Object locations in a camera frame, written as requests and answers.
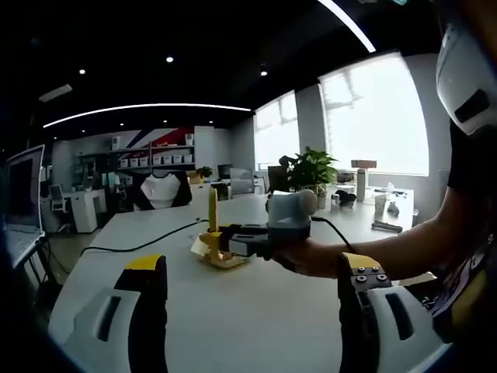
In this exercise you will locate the small potted plant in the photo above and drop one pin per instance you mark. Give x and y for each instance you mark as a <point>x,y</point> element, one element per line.
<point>205,172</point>

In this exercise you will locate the dark grey tool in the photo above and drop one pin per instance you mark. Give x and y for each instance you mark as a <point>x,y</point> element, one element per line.
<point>386,226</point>

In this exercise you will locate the person's right hand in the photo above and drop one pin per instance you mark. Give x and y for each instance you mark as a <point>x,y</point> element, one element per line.
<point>310,256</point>

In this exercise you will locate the brown paper bag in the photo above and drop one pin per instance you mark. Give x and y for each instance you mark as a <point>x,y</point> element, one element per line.
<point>276,178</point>

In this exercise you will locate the storage shelf with white bins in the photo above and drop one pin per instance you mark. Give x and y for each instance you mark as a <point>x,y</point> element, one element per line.
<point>171,158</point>

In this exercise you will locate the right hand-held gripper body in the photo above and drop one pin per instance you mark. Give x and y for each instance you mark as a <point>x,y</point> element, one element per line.
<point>289,210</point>

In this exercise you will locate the white desk cabinet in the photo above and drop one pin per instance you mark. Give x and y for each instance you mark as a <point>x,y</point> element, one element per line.
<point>87,210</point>

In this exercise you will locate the person in black shirt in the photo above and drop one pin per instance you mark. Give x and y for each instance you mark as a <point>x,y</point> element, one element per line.
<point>473,163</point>

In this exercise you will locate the beige plastic food tongs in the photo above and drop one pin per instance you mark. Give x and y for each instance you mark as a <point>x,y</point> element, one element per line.
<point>213,210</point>

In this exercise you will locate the black pouch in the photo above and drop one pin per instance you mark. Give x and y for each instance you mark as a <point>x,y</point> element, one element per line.
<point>345,198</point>

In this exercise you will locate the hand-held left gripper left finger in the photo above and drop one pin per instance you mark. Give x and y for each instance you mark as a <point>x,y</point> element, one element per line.
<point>147,311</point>

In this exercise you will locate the beige hexagonal container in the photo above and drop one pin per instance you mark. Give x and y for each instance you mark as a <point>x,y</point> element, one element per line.
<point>217,262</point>

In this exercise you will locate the large potted plant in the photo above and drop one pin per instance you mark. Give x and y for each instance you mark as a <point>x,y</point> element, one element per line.
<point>310,171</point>

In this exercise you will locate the grey thermos bottle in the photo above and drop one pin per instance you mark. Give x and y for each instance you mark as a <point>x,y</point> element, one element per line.
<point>361,186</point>

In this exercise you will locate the cardboard box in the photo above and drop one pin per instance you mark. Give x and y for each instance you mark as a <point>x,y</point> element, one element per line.
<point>363,163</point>

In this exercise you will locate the white cup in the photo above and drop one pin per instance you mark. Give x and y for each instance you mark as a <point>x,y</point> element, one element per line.
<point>380,206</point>

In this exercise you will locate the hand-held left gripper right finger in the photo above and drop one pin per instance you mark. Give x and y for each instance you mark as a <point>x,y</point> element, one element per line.
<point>357,318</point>

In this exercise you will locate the white chest device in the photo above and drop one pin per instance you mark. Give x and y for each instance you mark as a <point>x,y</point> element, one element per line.
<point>462,77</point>

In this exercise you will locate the silver laptop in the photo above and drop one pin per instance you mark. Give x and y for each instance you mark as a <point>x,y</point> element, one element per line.
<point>23,186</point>

